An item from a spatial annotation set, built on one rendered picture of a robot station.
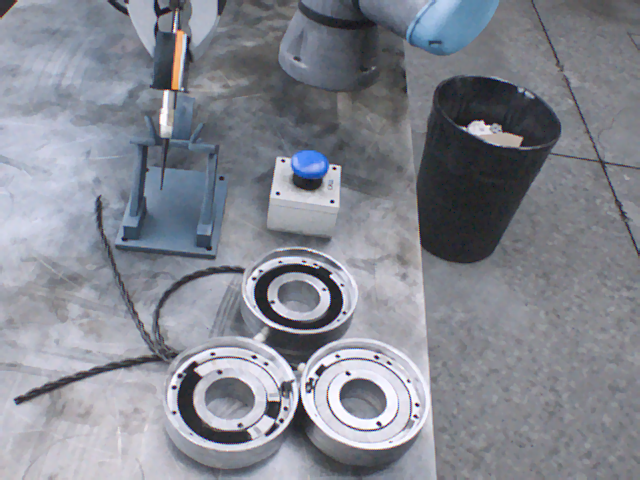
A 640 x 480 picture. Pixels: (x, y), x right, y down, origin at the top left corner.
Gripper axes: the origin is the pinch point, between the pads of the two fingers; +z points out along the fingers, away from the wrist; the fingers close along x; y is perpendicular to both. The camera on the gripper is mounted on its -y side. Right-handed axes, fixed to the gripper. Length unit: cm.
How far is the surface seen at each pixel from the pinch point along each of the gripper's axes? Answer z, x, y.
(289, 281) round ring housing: 16.9, -12.3, -9.6
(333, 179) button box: 15.2, -16.3, 4.2
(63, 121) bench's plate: 19.8, 15.7, 15.2
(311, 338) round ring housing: 16.3, -14.4, -16.4
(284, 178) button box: 15.2, -11.1, 3.4
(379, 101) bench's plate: 19.7, -23.7, 28.6
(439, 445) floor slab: 100, -54, 23
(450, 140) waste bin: 62, -54, 85
